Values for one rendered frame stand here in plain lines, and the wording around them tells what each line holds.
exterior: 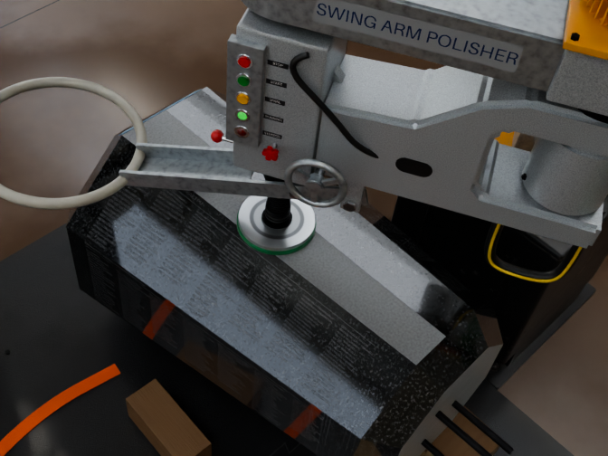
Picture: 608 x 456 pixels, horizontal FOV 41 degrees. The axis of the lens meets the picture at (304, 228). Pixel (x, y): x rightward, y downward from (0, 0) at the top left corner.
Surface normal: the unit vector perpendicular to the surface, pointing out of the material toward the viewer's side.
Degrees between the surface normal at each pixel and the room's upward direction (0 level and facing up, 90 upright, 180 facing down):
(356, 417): 45
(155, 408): 0
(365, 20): 90
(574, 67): 90
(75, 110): 0
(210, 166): 16
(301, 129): 90
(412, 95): 4
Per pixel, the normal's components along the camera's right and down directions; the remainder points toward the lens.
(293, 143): -0.29, 0.73
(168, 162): -0.18, -0.68
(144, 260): -0.40, -0.07
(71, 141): 0.09, -0.63
